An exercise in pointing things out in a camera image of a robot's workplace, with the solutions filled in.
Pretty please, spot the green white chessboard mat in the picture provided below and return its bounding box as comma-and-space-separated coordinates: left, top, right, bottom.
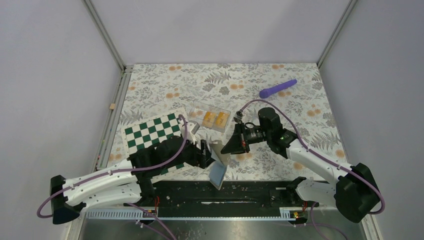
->
121, 107, 197, 183

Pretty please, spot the grey card holder wallet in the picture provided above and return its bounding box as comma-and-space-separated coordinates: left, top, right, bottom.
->
208, 140, 230, 190

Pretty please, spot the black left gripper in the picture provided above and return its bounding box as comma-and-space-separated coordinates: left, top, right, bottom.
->
163, 133, 217, 170

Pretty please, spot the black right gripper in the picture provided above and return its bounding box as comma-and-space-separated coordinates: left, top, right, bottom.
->
221, 121, 271, 156

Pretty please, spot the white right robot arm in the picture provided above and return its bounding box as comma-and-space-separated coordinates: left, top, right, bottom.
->
221, 107, 381, 223

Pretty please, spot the floral patterned table mat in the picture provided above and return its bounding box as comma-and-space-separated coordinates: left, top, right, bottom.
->
108, 63, 347, 165

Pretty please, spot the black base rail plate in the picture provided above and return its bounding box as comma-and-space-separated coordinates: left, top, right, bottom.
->
138, 177, 336, 221

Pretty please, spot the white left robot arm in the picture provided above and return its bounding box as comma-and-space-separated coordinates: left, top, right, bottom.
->
50, 136, 218, 225

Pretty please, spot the gold VIP card stack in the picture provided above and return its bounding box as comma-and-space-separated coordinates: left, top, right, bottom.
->
213, 112, 230, 130

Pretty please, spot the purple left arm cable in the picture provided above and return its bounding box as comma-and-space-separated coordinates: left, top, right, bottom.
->
36, 114, 190, 240

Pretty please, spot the purple cylindrical tool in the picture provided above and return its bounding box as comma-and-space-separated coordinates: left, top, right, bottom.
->
259, 79, 298, 99

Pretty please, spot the clear acrylic card box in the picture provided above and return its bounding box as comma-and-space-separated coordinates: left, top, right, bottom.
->
188, 101, 231, 133

